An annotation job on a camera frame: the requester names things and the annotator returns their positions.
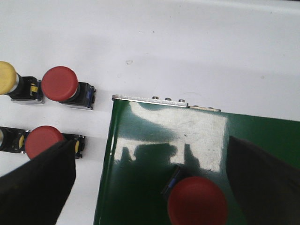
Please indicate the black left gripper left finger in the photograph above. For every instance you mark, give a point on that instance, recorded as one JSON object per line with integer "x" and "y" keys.
{"x": 35, "y": 193}

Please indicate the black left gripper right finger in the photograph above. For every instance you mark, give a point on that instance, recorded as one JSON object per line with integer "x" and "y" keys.
{"x": 266, "y": 188}

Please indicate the red mushroom push button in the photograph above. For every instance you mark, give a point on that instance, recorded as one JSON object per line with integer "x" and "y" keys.
{"x": 60, "y": 84}
{"x": 43, "y": 137}
{"x": 194, "y": 200}

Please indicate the yellow mushroom push button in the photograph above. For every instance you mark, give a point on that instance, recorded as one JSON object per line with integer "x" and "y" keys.
{"x": 25, "y": 90}

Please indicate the green conveyor belt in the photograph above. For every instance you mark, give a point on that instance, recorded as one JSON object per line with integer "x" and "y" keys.
{"x": 146, "y": 143}

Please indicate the black push button switch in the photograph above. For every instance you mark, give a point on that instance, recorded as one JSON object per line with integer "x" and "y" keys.
{"x": 12, "y": 140}

